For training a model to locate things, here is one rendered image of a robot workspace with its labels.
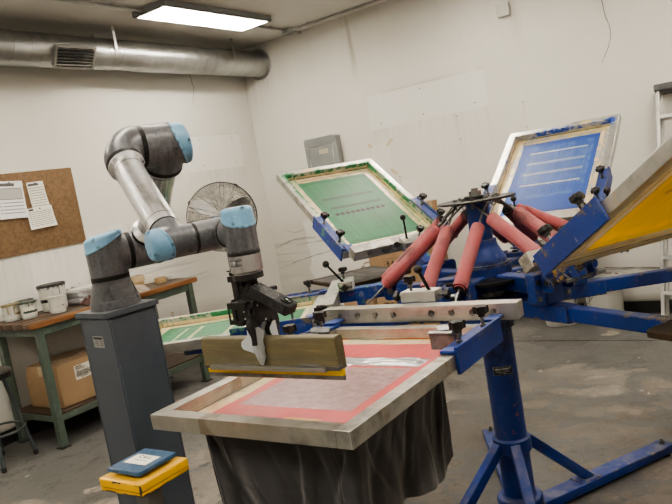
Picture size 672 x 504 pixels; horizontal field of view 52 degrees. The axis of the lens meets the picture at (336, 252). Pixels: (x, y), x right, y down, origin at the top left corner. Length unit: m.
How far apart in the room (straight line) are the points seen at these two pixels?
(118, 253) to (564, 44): 4.52
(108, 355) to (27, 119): 3.85
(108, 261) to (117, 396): 0.41
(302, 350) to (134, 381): 0.79
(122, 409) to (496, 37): 4.78
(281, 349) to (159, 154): 0.65
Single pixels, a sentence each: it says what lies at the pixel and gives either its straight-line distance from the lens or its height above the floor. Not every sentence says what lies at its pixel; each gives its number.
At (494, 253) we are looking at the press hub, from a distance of 2.65.
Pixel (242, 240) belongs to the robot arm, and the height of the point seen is 1.37.
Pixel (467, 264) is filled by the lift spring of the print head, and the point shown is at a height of 1.11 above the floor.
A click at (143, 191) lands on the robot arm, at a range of 1.71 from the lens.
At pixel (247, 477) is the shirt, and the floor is 0.81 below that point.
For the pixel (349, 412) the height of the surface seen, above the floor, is 0.95.
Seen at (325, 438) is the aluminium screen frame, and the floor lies 0.97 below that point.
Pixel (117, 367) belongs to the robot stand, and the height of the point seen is 1.03.
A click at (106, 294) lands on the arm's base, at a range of 2.17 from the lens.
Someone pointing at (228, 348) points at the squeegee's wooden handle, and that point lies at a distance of 1.66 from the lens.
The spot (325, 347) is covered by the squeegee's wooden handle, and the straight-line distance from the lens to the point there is 1.48.
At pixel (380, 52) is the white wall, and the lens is 6.65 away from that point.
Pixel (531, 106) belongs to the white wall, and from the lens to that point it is 6.04.
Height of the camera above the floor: 1.47
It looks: 6 degrees down
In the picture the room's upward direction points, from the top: 10 degrees counter-clockwise
